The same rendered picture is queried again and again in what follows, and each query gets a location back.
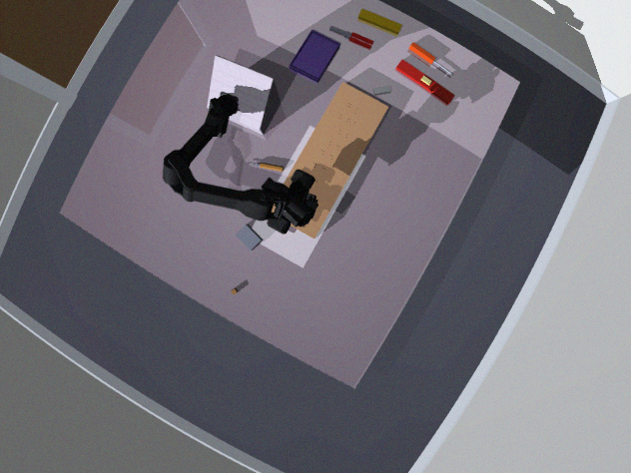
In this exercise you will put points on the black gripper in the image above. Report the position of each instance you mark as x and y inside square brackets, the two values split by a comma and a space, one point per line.
[300, 185]

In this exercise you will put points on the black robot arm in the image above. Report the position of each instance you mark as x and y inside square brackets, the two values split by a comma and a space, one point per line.
[255, 204]

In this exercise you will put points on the purple tray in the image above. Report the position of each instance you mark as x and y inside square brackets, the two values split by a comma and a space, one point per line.
[314, 55]

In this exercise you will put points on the yellow rectangular bar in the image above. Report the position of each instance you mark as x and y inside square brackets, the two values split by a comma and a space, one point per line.
[379, 21]

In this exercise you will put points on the orange-handled awl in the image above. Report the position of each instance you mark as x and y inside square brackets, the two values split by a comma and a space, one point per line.
[424, 54]

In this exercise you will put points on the tan rectangular floor panel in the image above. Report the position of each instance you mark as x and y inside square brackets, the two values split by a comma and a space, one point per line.
[334, 148]

